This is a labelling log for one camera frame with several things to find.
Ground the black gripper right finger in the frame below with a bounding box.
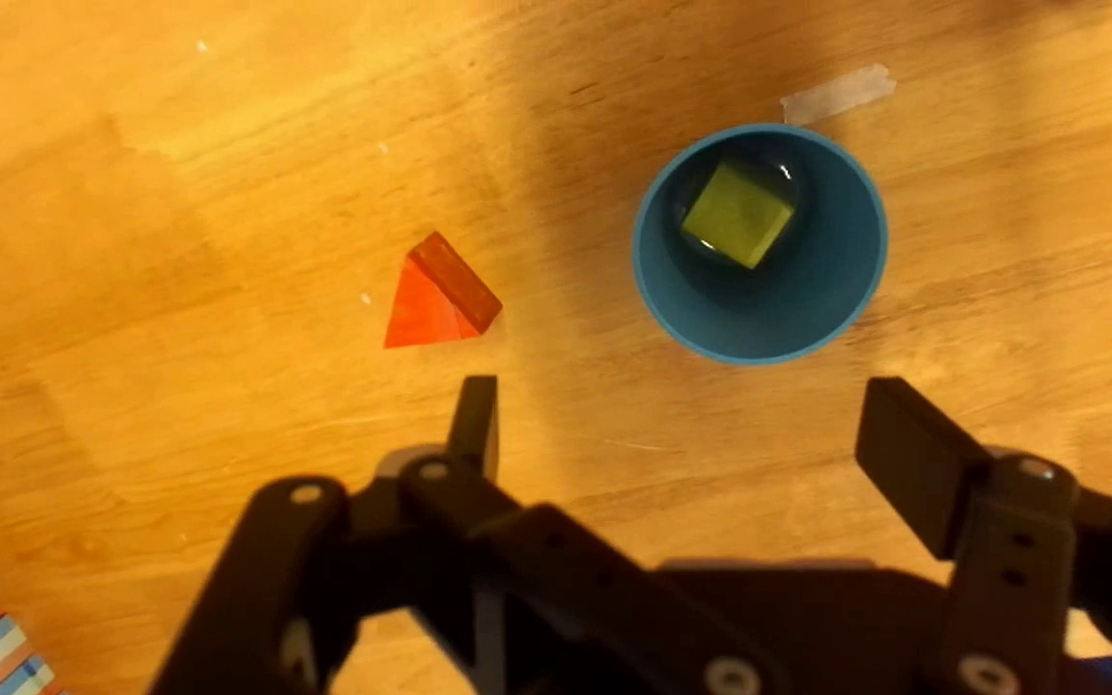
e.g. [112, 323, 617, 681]
[852, 376, 1112, 695]

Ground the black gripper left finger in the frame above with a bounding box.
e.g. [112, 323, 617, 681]
[145, 376, 763, 695]

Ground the yellow block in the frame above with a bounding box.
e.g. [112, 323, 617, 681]
[677, 157, 798, 273]

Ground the red triangular block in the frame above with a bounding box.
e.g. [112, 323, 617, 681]
[381, 229, 504, 353]

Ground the blue cup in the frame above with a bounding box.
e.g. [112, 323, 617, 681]
[628, 120, 897, 367]

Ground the white tape strip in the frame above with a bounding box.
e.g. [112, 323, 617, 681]
[781, 62, 901, 128]

